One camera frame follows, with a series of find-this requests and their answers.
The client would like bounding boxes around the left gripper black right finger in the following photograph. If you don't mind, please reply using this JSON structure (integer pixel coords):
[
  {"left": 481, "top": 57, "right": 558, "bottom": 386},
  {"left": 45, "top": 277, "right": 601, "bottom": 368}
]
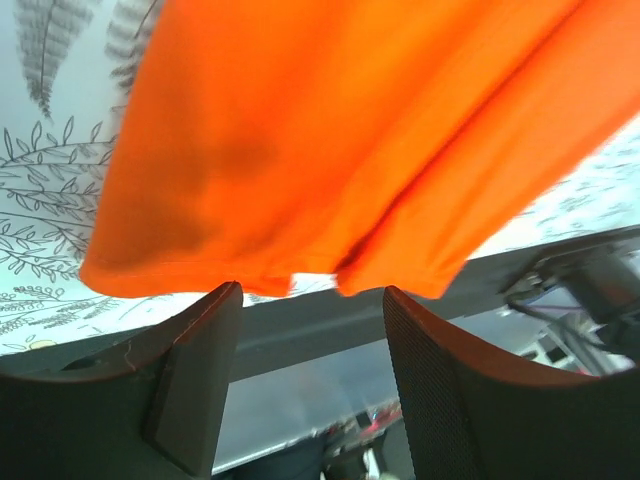
[{"left": 383, "top": 287, "right": 639, "bottom": 479}]

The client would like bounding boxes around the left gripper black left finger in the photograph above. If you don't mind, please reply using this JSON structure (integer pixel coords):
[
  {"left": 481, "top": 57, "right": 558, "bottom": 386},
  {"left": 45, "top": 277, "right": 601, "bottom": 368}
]
[{"left": 1, "top": 282, "right": 243, "bottom": 479}]

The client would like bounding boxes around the orange t-shirt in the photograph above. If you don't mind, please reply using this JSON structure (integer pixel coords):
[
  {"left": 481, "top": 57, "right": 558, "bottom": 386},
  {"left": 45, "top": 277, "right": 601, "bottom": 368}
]
[{"left": 80, "top": 1, "right": 639, "bottom": 298}]

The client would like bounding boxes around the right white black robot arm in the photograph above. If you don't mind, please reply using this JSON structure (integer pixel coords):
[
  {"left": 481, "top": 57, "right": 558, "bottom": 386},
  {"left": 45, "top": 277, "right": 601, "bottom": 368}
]
[{"left": 502, "top": 242, "right": 639, "bottom": 376}]

